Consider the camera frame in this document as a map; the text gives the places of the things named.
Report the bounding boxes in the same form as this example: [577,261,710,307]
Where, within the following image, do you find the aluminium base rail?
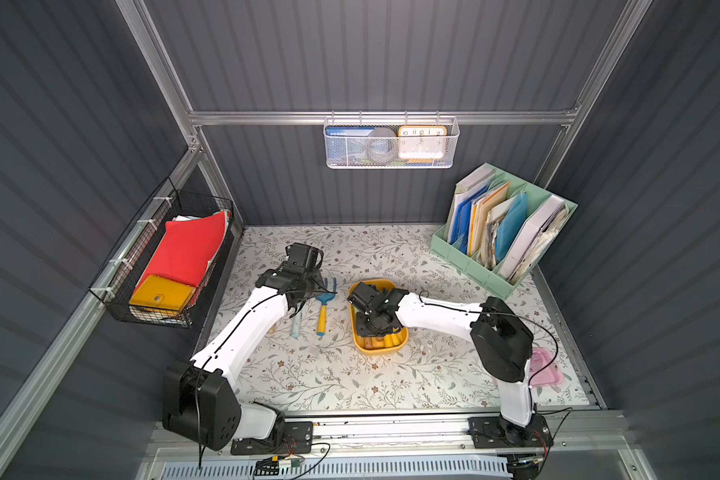
[149,410,631,457]

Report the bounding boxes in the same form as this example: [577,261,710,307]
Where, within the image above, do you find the yellow pouch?
[129,275,195,311]

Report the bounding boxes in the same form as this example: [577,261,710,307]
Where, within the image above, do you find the mint green file organizer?
[431,163,577,299]

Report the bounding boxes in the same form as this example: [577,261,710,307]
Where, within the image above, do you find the red folder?
[137,210,230,288]

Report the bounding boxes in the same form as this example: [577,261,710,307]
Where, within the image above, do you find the yellow white clock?
[397,125,448,162]

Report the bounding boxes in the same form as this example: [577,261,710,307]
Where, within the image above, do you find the grey tape roll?
[366,127,398,165]

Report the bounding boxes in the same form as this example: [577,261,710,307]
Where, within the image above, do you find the pink plastic case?
[529,347,565,387]

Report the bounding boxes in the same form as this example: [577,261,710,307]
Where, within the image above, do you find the blue folder in organizer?
[449,185,488,253]

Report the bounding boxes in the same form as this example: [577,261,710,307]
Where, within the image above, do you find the white wire wall basket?
[323,113,460,169]

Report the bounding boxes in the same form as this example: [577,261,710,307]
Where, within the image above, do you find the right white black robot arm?
[348,282,536,428]

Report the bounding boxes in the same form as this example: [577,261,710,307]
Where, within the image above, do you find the yellow plastic storage box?
[349,279,409,356]

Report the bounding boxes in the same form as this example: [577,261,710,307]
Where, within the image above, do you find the blue box in basket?
[324,126,374,169]

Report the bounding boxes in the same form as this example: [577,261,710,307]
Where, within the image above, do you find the black wire side basket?
[89,180,235,328]

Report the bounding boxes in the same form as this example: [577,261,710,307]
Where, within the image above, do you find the teal folder in organizer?
[495,191,528,264]

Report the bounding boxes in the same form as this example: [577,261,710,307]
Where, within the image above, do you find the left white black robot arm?
[162,243,327,452]

